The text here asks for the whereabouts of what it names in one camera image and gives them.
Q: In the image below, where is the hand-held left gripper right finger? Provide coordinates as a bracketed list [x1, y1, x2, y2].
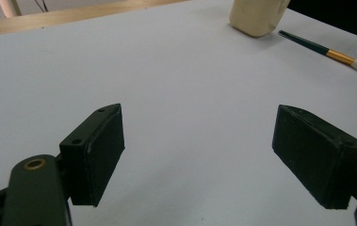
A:
[271, 104, 357, 210]

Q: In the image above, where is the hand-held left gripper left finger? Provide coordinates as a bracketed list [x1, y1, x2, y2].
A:
[58, 103, 126, 208]

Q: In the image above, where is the dark makeup brush gold ferrule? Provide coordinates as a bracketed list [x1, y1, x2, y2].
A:
[277, 29, 357, 75]

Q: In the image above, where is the cream container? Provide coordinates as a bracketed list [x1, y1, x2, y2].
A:
[228, 0, 292, 39]

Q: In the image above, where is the pale pink pole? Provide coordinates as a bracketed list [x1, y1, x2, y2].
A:
[0, 0, 23, 19]

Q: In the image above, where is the light wooden rail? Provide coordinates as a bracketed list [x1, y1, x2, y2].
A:
[0, 0, 190, 39]

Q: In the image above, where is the thin black cable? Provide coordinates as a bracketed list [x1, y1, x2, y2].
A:
[34, 0, 49, 13]

